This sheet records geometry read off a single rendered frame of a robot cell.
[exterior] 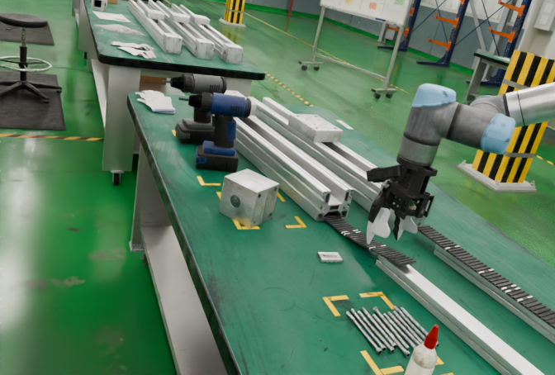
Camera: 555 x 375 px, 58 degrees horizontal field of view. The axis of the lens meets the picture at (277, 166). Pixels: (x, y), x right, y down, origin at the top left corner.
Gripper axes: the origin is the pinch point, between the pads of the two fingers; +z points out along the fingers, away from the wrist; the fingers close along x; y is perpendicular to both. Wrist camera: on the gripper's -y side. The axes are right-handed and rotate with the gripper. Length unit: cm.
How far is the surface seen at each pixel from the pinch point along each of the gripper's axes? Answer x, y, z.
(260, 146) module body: -5, -51, -1
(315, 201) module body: -4.7, -19.8, 1.2
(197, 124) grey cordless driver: -17, -70, 0
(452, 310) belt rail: -0.5, 22.6, 2.8
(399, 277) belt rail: -1.0, 8.9, 4.9
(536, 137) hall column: 324, -154, 37
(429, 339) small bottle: -20.0, 32.3, -3.8
